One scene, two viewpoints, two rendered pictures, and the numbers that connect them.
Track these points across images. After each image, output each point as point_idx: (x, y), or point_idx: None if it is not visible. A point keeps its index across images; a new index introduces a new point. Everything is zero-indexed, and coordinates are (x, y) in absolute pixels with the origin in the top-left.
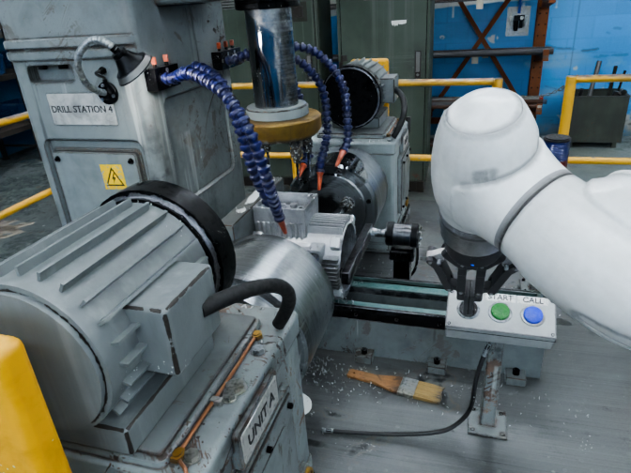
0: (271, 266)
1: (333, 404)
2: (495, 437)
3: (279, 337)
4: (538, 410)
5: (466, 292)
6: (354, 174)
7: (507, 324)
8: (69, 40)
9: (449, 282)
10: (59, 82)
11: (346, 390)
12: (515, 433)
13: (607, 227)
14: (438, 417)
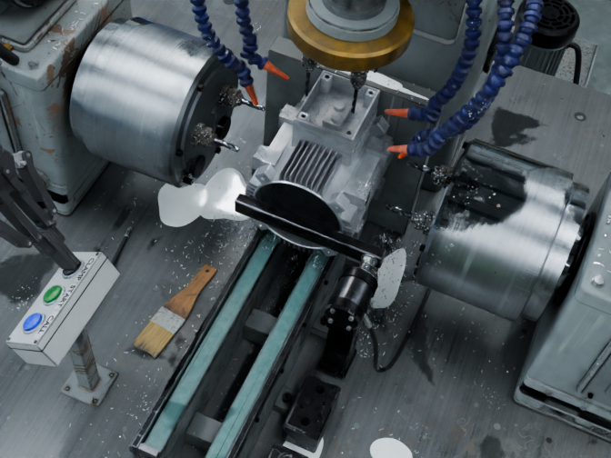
0: (134, 70)
1: (165, 245)
2: (66, 381)
3: (1, 62)
4: (89, 446)
5: (39, 229)
6: (442, 204)
7: (40, 302)
8: None
9: (34, 199)
10: None
11: (184, 261)
12: (66, 406)
13: None
14: (115, 339)
